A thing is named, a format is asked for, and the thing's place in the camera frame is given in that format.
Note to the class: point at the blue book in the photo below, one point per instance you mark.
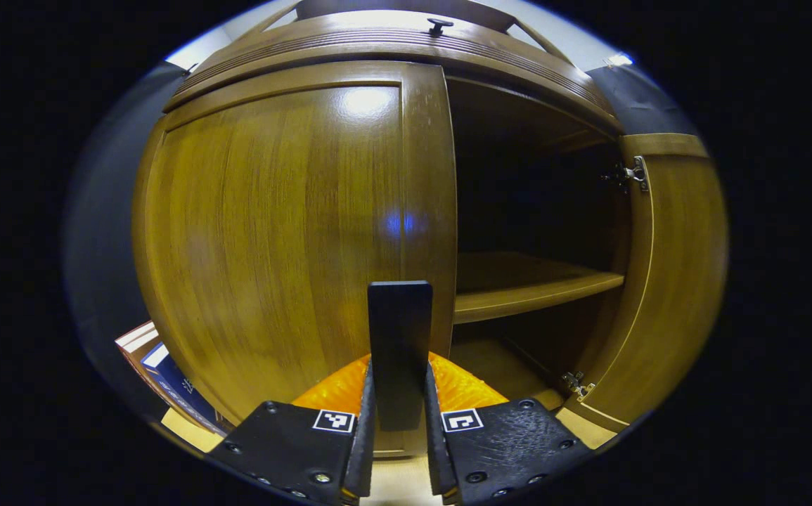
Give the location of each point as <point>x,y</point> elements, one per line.
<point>181,390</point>

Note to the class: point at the red and white book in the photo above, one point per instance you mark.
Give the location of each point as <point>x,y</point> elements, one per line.
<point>135,336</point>

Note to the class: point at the wooden double-door shoe cabinet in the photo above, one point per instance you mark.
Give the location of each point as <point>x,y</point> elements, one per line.
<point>518,211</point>

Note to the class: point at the wooden drawer with black knob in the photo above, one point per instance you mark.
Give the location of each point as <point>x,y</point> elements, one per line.
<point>349,35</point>

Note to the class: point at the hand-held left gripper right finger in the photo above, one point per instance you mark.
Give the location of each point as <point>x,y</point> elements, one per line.
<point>434,457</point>

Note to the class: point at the small ceiling light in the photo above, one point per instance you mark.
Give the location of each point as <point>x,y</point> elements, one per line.
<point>619,60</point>

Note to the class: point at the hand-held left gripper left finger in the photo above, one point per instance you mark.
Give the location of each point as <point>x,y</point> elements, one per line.
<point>367,450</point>

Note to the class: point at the wooden inner cabinet shelf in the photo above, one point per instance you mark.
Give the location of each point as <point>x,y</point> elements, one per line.
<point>518,295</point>

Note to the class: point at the wooden cabinet door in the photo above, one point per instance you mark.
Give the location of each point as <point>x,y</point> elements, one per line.
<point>680,281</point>
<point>272,232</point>

